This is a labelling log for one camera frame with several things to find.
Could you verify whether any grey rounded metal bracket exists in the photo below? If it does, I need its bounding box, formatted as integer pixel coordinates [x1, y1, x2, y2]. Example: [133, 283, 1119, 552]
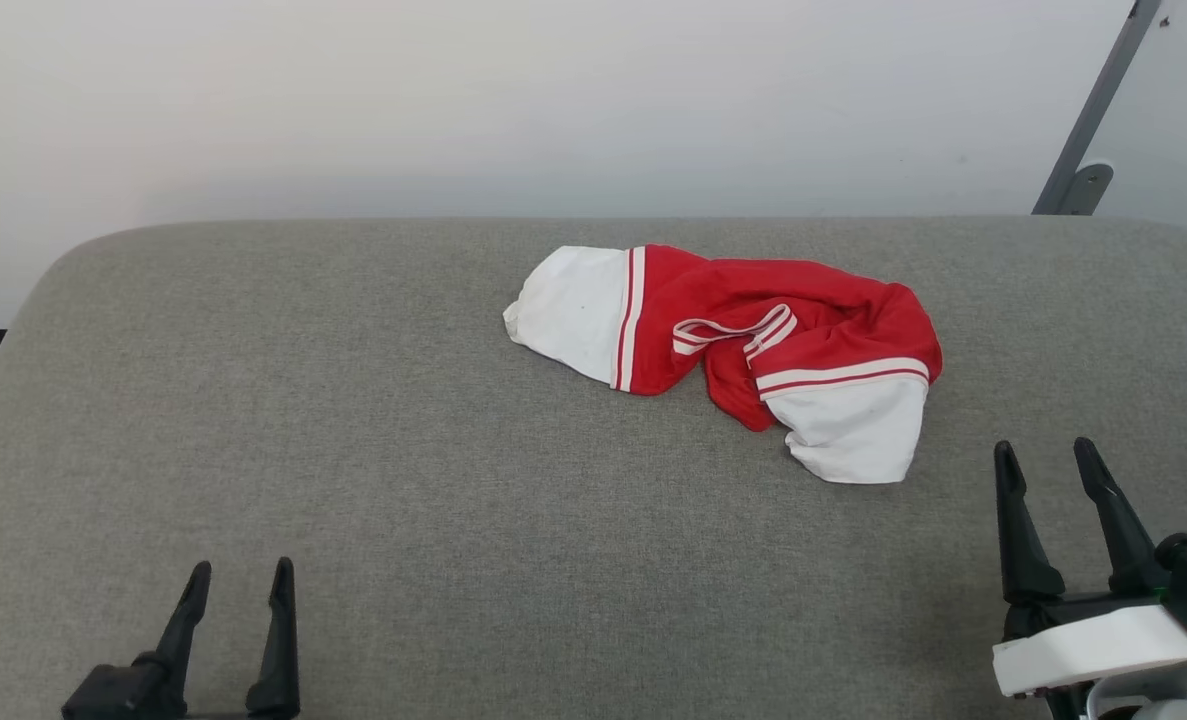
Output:
[1057, 161, 1115, 217]

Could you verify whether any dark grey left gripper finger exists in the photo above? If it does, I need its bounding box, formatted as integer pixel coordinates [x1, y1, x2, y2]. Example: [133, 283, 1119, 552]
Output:
[245, 557, 302, 716]
[133, 560, 213, 702]

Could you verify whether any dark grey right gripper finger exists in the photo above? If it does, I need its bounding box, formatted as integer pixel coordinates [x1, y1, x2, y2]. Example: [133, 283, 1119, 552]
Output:
[993, 440, 1067, 607]
[1072, 436, 1170, 597]

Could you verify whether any red and white jersey shirt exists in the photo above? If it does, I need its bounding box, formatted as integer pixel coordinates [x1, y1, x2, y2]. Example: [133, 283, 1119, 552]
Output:
[502, 243, 945, 486]

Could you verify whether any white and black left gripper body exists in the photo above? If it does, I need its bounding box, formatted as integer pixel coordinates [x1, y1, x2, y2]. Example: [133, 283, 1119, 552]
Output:
[61, 664, 300, 720]

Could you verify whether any grey slanted metal bar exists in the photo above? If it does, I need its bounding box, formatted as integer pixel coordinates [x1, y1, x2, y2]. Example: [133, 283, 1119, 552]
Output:
[1031, 0, 1165, 217]

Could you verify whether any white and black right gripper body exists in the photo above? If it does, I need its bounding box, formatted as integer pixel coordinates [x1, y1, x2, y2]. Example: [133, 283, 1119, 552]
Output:
[992, 591, 1187, 699]

